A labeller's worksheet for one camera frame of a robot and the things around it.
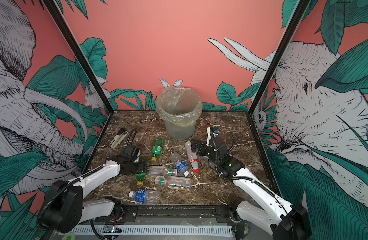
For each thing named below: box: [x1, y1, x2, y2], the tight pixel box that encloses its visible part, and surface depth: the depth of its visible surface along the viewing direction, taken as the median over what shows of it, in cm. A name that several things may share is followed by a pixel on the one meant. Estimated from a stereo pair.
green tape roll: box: [62, 232, 76, 240], surface depth 69 cm
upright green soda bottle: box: [151, 138, 164, 162], surface depth 95 cm
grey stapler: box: [109, 128, 128, 149], surface depth 103 cm
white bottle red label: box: [185, 141, 200, 174], surface depth 92 cm
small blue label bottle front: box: [128, 189, 162, 204], surface depth 78 cm
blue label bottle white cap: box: [169, 152, 190, 178], surface depth 88 cm
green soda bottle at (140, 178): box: [135, 173, 147, 186], surface depth 85 cm
